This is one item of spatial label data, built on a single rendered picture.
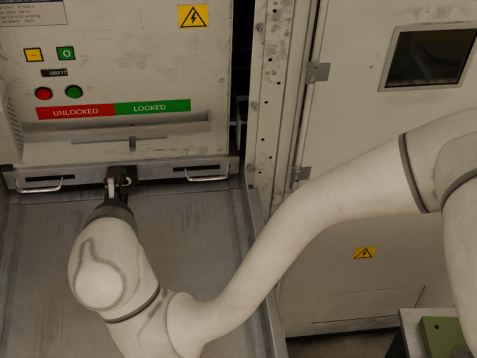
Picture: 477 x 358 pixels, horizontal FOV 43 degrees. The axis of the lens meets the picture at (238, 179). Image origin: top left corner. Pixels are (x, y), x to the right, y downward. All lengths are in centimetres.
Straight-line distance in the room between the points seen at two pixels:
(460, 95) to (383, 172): 68
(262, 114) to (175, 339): 56
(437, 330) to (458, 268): 81
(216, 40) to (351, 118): 34
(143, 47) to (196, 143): 29
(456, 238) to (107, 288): 47
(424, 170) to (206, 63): 65
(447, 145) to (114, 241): 47
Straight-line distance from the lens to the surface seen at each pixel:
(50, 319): 132
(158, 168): 144
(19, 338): 131
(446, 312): 149
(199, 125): 131
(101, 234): 91
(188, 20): 119
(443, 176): 69
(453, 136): 71
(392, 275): 191
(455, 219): 64
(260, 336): 126
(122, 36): 121
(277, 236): 80
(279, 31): 117
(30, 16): 120
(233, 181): 148
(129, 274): 87
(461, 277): 62
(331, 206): 75
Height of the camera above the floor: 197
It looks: 49 degrees down
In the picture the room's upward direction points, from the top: 3 degrees clockwise
